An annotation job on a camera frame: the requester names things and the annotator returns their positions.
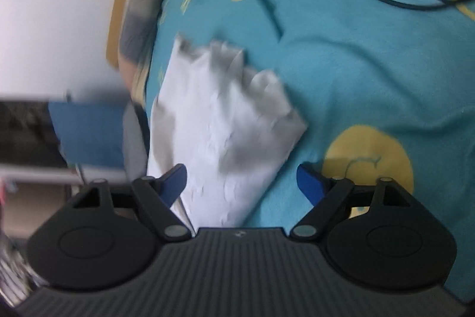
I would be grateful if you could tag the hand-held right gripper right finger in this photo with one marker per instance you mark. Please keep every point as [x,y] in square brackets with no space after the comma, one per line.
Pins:
[310,184]

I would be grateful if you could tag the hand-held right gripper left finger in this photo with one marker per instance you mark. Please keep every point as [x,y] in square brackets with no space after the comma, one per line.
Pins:
[174,184]

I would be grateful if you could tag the white shirt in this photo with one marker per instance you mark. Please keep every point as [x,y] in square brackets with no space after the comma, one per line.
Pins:
[222,124]

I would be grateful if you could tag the grey seat cushion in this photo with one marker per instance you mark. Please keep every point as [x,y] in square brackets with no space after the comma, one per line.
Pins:
[134,142]

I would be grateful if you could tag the blue covered chair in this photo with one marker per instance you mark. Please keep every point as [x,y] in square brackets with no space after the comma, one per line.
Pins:
[89,133]

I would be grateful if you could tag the teal printed bed sheet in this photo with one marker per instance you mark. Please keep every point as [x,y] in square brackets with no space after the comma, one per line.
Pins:
[352,60]

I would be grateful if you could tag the patchwork pillow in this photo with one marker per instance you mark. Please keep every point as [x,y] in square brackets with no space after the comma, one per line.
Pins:
[139,23]

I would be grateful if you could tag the mustard headboard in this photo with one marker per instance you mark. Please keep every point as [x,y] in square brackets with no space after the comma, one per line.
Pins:
[120,5]

